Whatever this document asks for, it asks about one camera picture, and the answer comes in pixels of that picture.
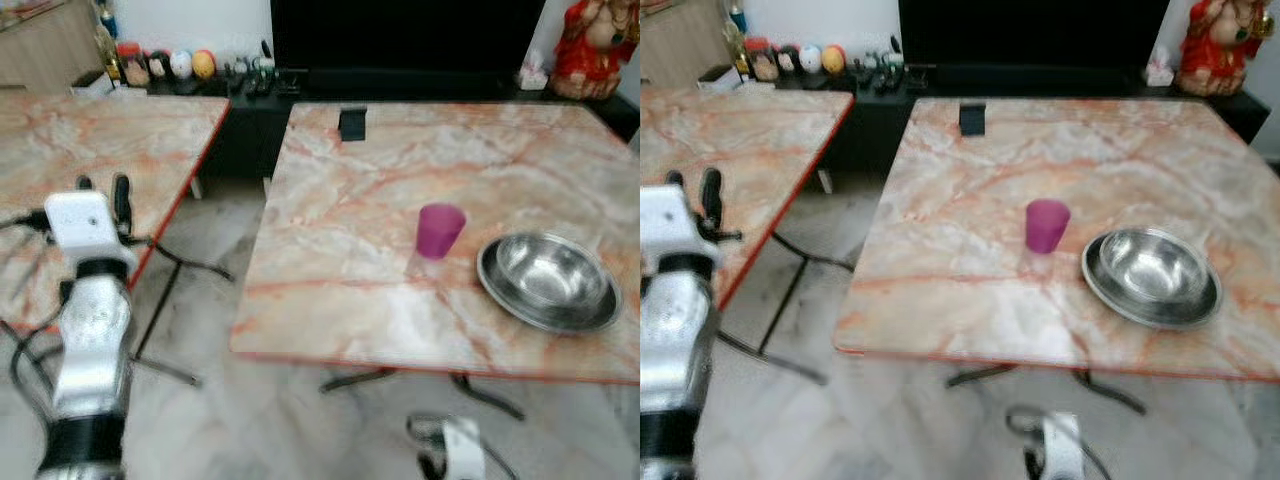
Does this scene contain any red and gold statue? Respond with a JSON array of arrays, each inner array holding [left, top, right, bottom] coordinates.
[[1176, 0, 1276, 98], [549, 0, 641, 100]]

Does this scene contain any jar with red lid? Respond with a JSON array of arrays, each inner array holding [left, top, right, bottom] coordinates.
[[117, 42, 151, 89], [745, 37, 780, 83]]

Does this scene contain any black low TV cabinet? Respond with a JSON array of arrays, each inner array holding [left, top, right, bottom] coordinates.
[[775, 64, 1272, 177], [150, 68, 641, 184]]

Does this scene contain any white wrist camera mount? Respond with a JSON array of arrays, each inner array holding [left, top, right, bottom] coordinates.
[[44, 189, 137, 268], [437, 416, 489, 480], [640, 184, 708, 260], [1040, 412, 1087, 480]]

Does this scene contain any marble table with red edge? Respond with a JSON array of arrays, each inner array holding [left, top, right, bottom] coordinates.
[[640, 85, 857, 311], [0, 90, 232, 331]]

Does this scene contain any wooden cabinet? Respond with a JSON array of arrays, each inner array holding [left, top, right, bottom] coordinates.
[[640, 0, 736, 87], [0, 0, 106, 93]]

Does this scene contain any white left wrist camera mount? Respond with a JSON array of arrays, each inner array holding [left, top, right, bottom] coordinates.
[[640, 184, 708, 260], [44, 189, 137, 268]]

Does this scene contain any pink plastic cup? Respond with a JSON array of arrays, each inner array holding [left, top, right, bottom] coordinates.
[[416, 203, 468, 262], [1025, 198, 1072, 255]]

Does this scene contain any large marble folding table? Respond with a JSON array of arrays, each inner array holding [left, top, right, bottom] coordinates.
[[229, 100, 641, 386], [833, 96, 1280, 384]]

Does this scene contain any black television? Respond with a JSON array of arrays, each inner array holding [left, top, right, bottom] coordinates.
[[270, 0, 547, 73], [898, 0, 1171, 69]]

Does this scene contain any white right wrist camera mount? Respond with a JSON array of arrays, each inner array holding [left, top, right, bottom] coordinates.
[[437, 416, 489, 480], [1040, 412, 1087, 480]]

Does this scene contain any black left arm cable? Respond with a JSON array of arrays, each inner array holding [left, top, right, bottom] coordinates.
[[0, 208, 66, 426]]

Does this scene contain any steel plate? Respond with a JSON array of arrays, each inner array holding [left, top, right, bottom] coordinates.
[[476, 232, 623, 335], [1081, 227, 1224, 331]]

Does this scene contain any steel bowl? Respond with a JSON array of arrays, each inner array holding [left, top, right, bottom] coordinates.
[[495, 234, 608, 308], [1100, 229, 1212, 302]]

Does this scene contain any black curved metal table leg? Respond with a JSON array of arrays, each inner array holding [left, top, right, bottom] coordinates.
[[945, 363, 1023, 390], [449, 374, 527, 422], [319, 367, 398, 394], [1072, 369, 1149, 416], [130, 262, 203, 389], [148, 236, 237, 282], [716, 258, 829, 387], [768, 231, 856, 276]]

